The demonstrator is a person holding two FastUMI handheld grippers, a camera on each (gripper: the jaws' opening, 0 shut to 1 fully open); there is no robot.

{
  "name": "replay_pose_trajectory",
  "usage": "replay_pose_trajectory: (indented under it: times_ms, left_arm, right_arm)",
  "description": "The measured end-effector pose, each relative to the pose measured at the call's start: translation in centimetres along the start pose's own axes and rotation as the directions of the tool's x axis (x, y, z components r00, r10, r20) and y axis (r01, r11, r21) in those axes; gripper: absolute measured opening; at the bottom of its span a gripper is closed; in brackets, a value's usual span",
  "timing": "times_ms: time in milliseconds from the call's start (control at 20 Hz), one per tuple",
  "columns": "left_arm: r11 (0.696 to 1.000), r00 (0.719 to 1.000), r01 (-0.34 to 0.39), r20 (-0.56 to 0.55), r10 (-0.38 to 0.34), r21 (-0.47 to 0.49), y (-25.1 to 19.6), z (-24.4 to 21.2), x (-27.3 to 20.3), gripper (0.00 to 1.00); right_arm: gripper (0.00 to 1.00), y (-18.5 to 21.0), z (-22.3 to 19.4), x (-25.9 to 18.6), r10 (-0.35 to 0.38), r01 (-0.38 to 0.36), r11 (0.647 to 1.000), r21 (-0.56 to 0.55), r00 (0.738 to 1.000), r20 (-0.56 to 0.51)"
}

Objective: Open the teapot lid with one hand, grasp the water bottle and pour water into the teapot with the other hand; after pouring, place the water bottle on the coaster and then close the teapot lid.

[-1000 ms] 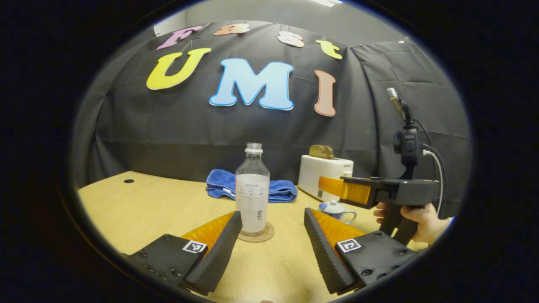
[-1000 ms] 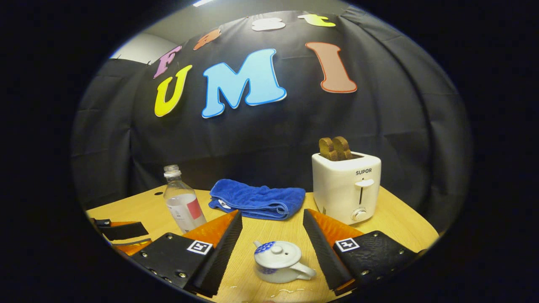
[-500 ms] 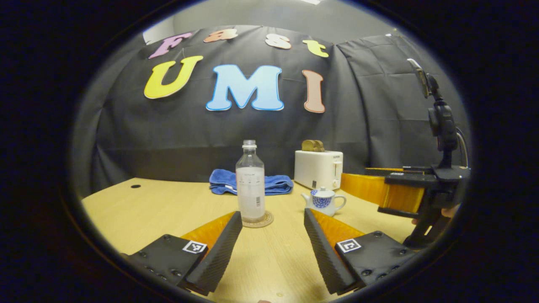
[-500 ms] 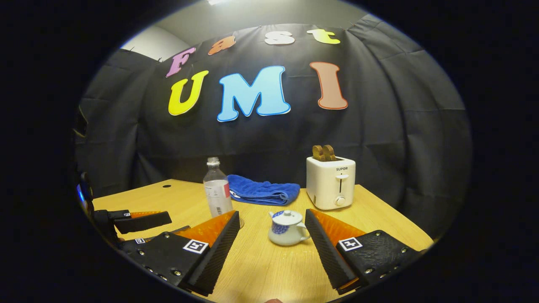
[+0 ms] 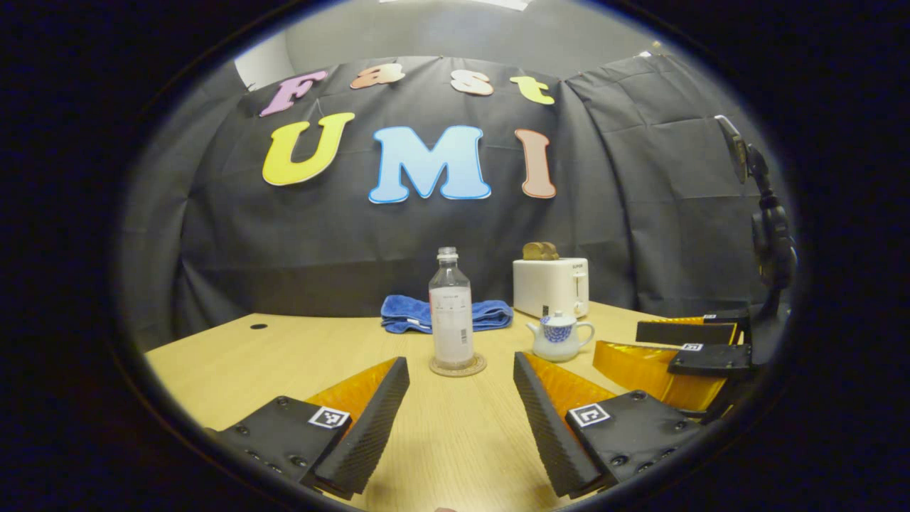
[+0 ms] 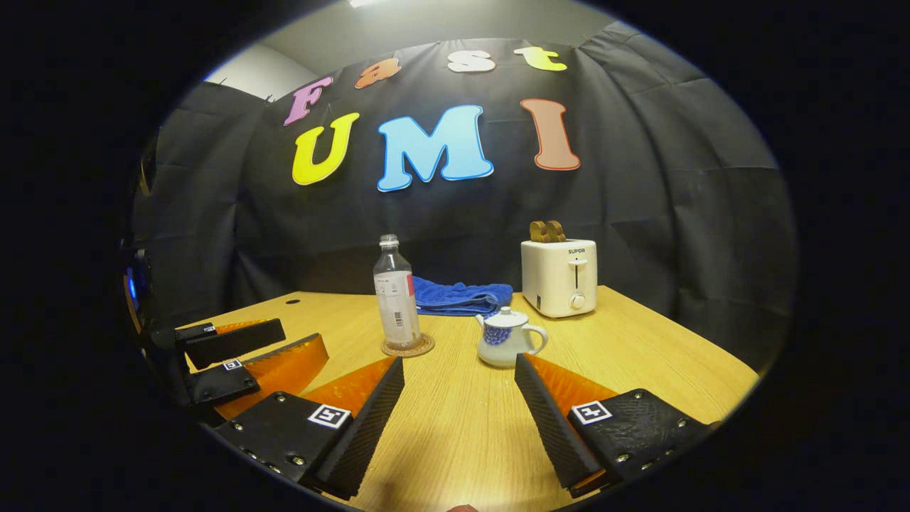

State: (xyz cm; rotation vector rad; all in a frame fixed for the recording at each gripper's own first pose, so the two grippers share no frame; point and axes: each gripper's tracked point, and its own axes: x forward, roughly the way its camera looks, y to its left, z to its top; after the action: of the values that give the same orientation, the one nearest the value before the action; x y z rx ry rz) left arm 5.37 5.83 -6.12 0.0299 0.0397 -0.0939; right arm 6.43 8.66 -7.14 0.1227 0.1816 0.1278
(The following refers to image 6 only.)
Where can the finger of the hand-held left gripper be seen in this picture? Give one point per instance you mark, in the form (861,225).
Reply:
(234,341)
(220,380)

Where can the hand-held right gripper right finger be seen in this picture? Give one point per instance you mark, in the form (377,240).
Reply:
(551,427)

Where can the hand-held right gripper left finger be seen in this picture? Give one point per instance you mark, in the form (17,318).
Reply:
(370,427)

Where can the white blue-patterned teacup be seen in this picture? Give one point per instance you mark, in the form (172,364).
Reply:
(501,348)

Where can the round woven coaster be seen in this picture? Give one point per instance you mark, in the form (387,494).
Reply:
(423,348)

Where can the clear plastic water bottle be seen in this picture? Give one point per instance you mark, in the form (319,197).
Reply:
(397,299)

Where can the white toaster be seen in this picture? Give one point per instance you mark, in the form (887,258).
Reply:
(554,281)

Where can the blue towel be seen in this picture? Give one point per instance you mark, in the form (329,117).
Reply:
(462,295)

